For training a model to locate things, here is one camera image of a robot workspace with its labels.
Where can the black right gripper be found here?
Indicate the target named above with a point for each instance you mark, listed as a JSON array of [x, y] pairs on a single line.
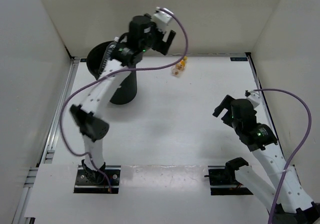
[[226, 103]]

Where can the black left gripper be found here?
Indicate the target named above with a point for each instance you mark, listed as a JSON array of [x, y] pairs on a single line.
[[167, 44]]

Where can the small clear bottle yellow cap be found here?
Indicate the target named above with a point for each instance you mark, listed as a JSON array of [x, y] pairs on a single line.
[[178, 68]]

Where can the clear bottle orange fruit label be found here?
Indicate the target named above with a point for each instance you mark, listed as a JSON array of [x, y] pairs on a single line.
[[107, 55]]

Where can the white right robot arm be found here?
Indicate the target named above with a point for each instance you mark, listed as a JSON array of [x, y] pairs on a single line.
[[284, 197]]

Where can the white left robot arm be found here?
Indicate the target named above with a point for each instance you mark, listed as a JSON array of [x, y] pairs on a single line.
[[88, 114]]

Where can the black plastic waste bin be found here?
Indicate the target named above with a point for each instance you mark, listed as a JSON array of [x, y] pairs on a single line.
[[128, 88]]

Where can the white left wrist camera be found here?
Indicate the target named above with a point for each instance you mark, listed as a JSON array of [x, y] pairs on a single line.
[[161, 19]]

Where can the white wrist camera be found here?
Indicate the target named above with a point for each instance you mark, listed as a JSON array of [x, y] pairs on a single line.
[[161, 19], [253, 97]]

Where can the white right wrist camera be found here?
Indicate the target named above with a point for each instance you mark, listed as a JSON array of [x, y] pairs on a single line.
[[253, 97]]

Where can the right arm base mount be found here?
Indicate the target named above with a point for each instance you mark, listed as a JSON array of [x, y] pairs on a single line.
[[222, 179]]

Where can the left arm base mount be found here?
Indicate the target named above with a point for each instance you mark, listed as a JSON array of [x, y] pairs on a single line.
[[100, 185]]

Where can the aluminium frame rail left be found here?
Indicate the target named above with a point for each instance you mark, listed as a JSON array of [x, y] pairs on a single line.
[[49, 147]]

